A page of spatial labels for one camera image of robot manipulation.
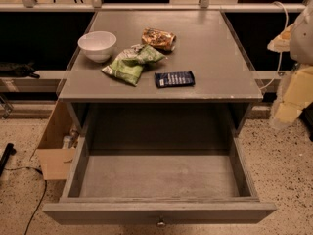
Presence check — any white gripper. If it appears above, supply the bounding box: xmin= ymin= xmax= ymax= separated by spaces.
xmin=267 ymin=23 xmax=313 ymax=129

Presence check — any blue rxbar blueberry wrapper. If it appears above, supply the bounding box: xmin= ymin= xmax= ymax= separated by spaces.
xmin=155 ymin=70 xmax=196 ymax=88

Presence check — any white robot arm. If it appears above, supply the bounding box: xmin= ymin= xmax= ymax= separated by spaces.
xmin=267 ymin=5 xmax=313 ymax=129

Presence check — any open grey top drawer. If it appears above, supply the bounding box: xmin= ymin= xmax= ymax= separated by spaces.
xmin=42 ymin=102 xmax=278 ymax=227

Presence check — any metal drawer knob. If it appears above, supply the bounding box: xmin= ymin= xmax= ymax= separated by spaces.
xmin=156 ymin=217 xmax=166 ymax=228

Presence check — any crushed orange drink can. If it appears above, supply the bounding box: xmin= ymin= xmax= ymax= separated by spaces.
xmin=142 ymin=27 xmax=176 ymax=51

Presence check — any green chip bag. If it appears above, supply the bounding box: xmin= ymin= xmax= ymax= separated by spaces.
xmin=101 ymin=44 xmax=165 ymax=86

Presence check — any white ceramic bowl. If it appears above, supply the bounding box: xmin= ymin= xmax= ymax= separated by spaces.
xmin=78 ymin=31 xmax=117 ymax=63

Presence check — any brown cardboard box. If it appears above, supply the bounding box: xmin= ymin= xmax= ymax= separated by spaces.
xmin=36 ymin=102 xmax=75 ymax=180

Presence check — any black object on ledge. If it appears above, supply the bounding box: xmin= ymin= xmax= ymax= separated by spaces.
xmin=0 ymin=62 xmax=40 ymax=79

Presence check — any black floor stand foot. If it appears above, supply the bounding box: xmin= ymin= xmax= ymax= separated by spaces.
xmin=0 ymin=143 xmax=16 ymax=176

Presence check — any black floor cable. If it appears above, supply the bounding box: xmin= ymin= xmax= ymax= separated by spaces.
xmin=3 ymin=165 xmax=49 ymax=235

